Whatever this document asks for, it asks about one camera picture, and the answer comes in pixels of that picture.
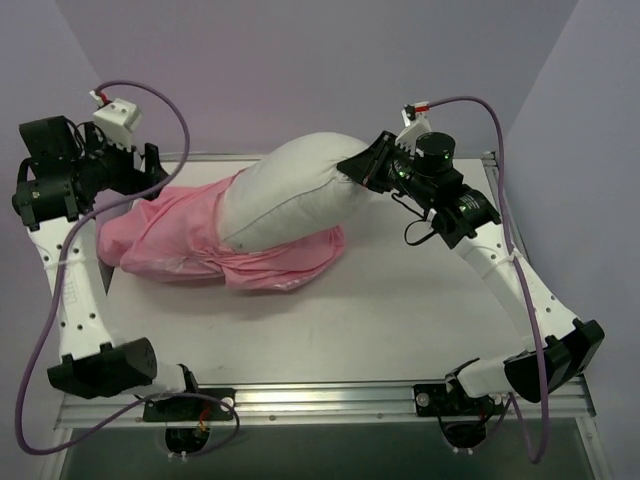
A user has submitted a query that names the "pink pillowcase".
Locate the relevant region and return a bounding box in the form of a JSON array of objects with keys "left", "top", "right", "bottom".
[{"left": 97, "top": 177, "right": 346, "bottom": 291}]

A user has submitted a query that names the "white pillow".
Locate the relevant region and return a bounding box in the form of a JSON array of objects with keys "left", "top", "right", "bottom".
[{"left": 217, "top": 132, "right": 370, "bottom": 253}]

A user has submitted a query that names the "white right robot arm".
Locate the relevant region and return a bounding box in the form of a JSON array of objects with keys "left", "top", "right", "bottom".
[{"left": 337, "top": 132, "right": 604, "bottom": 413}]

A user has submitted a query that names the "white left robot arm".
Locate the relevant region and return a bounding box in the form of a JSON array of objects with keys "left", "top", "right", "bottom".
[{"left": 12, "top": 108, "right": 202, "bottom": 419}]

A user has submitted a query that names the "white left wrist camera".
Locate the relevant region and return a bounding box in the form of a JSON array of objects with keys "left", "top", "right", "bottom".
[{"left": 92, "top": 98, "right": 142, "bottom": 152}]

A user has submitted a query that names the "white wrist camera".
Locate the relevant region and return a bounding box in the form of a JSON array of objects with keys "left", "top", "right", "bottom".
[
  {"left": 395, "top": 102, "right": 431, "bottom": 154},
  {"left": 92, "top": 98, "right": 142, "bottom": 152}
]

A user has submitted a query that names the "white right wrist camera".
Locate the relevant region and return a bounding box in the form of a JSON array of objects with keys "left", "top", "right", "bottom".
[{"left": 395, "top": 102, "right": 431, "bottom": 154}]

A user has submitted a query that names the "aluminium back frame rail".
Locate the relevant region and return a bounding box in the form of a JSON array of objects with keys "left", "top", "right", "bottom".
[{"left": 160, "top": 152, "right": 497, "bottom": 165}]

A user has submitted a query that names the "aluminium frame rail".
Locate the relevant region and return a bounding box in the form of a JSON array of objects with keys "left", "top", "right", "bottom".
[
  {"left": 54, "top": 377, "right": 596, "bottom": 429},
  {"left": 481, "top": 151, "right": 529, "bottom": 259},
  {"left": 160, "top": 152, "right": 497, "bottom": 165}
]

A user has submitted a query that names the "aluminium right frame rail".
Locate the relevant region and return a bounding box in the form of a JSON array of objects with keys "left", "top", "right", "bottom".
[{"left": 481, "top": 151, "right": 529, "bottom": 259}]

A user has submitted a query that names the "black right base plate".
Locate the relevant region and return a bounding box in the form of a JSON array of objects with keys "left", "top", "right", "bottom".
[{"left": 412, "top": 382, "right": 504, "bottom": 419}]

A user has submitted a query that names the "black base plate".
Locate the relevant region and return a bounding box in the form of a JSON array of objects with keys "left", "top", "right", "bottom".
[
  {"left": 412, "top": 382, "right": 504, "bottom": 419},
  {"left": 142, "top": 387, "right": 236, "bottom": 423}
]

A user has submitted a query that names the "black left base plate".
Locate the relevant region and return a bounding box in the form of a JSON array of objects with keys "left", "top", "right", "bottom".
[{"left": 142, "top": 387, "right": 236, "bottom": 423}]

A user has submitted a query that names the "aluminium front frame rail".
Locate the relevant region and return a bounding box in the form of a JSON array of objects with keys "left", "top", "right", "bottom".
[{"left": 54, "top": 377, "right": 596, "bottom": 429}]

